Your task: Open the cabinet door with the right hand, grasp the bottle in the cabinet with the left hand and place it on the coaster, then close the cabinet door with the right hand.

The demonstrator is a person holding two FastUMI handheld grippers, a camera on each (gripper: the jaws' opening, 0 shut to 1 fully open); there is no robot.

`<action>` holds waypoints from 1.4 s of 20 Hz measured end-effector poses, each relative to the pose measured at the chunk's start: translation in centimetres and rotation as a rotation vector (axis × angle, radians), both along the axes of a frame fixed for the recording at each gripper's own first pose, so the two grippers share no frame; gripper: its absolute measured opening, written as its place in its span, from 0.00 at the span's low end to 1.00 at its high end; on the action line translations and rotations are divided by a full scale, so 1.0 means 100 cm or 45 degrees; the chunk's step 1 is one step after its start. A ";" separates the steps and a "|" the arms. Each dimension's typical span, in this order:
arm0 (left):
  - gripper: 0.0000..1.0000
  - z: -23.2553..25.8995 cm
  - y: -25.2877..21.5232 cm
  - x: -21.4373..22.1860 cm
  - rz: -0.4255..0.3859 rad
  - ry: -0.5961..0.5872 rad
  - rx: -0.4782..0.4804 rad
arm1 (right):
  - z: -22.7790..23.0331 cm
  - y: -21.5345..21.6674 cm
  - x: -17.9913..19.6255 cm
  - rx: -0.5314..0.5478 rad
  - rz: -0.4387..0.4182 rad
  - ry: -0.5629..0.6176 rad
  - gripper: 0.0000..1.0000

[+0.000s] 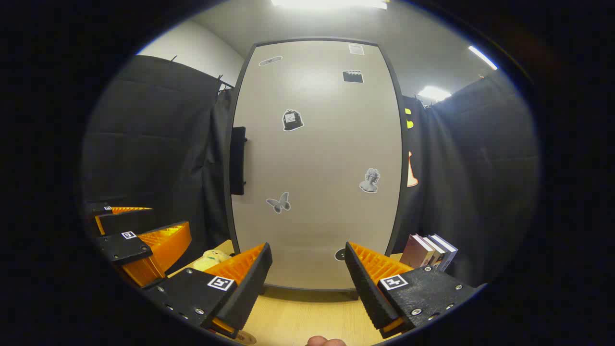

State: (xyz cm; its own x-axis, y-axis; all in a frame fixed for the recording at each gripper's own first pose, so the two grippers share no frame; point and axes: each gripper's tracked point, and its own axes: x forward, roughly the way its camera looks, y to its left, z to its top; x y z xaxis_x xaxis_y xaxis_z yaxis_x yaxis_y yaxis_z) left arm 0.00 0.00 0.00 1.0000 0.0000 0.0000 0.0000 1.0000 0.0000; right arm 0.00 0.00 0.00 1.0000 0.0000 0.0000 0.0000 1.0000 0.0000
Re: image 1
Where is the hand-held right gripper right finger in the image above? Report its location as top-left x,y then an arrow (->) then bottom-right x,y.
344,241 -> 486,339

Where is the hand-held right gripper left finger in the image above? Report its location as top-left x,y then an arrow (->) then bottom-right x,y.
144,243 -> 273,339

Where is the dark grey cabinet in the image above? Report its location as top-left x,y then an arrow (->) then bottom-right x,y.
223,37 -> 409,301

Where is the black cabinet door handle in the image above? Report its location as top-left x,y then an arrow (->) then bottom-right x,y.
230,126 -> 248,196

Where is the cream plush toy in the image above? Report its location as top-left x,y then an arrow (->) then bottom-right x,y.
192,249 -> 231,272

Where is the black backdrop cloth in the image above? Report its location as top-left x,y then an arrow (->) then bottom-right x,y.
82,54 -> 541,289

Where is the dark cover book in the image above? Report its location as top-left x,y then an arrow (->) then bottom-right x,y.
427,235 -> 447,270

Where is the ceiling light panel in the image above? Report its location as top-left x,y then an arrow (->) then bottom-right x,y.
271,0 -> 387,10
418,86 -> 452,101

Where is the ceiling light strip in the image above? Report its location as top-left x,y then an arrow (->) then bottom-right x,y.
468,46 -> 498,70

